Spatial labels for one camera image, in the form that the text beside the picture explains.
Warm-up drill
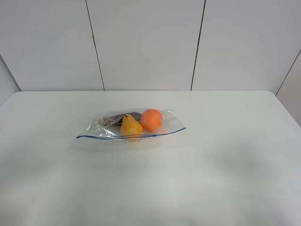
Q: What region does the clear zip bag blue seal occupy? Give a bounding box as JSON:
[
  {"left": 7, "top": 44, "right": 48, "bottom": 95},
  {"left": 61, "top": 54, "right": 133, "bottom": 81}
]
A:
[{"left": 76, "top": 108, "right": 186, "bottom": 142}]

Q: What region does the orange fruit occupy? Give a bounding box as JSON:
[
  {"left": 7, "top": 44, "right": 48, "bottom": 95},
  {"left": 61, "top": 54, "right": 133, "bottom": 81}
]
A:
[{"left": 140, "top": 109, "right": 163, "bottom": 131}]

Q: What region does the yellow pear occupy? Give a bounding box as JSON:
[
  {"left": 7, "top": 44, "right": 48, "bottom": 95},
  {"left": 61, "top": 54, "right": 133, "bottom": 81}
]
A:
[{"left": 120, "top": 114, "right": 143, "bottom": 141}]

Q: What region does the dark purple eggplant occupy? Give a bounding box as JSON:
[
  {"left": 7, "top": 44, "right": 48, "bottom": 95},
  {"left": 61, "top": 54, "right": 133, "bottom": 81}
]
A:
[{"left": 104, "top": 112, "right": 141, "bottom": 126}]

